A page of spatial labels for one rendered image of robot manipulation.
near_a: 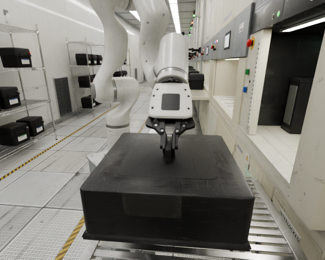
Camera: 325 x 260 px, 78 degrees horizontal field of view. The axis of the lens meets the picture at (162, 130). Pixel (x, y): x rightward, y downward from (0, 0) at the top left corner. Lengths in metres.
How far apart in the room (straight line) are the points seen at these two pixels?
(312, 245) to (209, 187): 0.45
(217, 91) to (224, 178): 2.33
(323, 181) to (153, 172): 0.38
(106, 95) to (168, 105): 0.53
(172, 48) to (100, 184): 0.38
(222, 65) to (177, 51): 2.13
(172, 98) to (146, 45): 0.24
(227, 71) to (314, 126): 2.15
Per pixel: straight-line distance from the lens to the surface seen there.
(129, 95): 1.00
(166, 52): 0.56
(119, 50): 0.93
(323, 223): 0.65
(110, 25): 0.91
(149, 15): 0.64
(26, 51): 3.63
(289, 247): 0.75
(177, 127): 0.45
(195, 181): 0.37
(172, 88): 0.49
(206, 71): 4.15
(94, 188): 0.36
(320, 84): 0.59
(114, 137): 1.03
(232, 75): 2.70
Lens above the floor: 1.25
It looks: 19 degrees down
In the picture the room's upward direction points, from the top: straight up
